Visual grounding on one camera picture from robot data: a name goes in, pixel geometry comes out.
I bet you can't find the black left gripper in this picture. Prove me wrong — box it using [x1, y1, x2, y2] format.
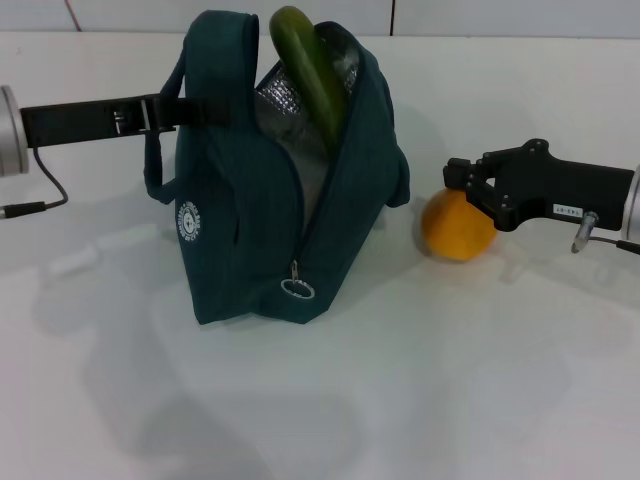
[19, 93, 245, 150]

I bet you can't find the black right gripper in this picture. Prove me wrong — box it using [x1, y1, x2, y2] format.
[442, 138, 636, 233]

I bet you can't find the orange yellow pear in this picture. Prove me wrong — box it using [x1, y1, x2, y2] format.
[420, 188, 499, 264]

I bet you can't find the dark teal insulated lunch bag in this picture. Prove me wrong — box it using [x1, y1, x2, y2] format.
[143, 9, 412, 326]

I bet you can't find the green cucumber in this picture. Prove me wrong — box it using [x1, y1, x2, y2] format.
[269, 5, 349, 152]

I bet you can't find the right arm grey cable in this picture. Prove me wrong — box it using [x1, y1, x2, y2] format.
[571, 210, 640, 254]

